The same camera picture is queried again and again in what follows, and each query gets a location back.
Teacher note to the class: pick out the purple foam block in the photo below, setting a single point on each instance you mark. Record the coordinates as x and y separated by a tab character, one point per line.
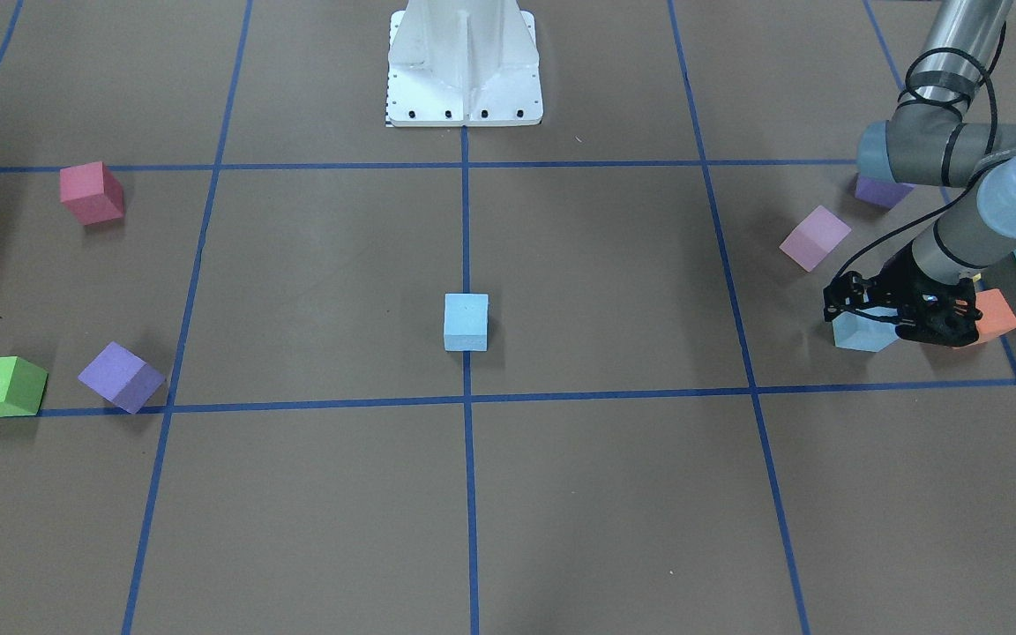
885	194

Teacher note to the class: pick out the orange foam block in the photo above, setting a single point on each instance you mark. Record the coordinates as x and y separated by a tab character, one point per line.
997	318

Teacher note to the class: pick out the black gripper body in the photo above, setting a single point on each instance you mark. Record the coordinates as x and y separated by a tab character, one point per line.
900	292

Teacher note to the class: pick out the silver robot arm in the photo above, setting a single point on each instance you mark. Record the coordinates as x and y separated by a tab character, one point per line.
944	131

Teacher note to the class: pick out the red foam block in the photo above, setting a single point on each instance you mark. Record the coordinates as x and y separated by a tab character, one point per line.
91	193

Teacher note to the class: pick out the pink foam block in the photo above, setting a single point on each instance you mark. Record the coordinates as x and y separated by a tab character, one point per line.
814	238

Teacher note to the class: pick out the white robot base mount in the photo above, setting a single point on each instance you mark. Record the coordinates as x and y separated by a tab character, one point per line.
463	63

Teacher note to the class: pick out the violet foam block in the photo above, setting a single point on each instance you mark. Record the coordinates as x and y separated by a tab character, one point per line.
122	378

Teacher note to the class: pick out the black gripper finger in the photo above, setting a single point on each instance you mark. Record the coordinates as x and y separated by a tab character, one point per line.
851	288
871	310

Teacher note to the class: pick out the green foam block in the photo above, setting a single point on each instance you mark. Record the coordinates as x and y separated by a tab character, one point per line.
22	386

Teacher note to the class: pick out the light blue foam block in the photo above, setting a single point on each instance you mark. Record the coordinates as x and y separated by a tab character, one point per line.
466	322

